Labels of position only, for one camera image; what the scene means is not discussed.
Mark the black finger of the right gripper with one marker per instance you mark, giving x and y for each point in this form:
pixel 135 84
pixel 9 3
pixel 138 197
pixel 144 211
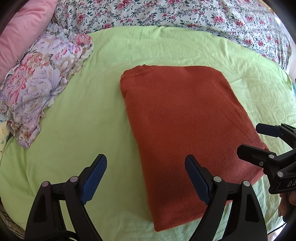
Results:
pixel 266 159

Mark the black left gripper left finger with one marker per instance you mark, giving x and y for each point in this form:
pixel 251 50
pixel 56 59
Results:
pixel 58 211

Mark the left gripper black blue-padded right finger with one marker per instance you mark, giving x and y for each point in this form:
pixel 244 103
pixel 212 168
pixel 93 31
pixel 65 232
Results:
pixel 283 131

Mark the orange knit sweater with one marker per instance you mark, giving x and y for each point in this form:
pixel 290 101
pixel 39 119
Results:
pixel 177 111

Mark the person's right hand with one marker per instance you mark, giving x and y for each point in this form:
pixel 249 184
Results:
pixel 286 200

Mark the plaid mattress cover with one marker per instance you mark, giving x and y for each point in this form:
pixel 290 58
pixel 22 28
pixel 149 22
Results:
pixel 9 229

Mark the light green bed sheet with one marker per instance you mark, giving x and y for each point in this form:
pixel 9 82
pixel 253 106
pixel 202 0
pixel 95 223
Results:
pixel 89 118

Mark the white floral duvet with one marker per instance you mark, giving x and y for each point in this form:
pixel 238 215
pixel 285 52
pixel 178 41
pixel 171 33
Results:
pixel 248 23

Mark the pastel floral pillowcase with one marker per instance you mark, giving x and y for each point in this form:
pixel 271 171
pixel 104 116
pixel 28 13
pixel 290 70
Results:
pixel 41 75

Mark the pink pillow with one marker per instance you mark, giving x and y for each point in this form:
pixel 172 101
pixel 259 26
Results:
pixel 22 30

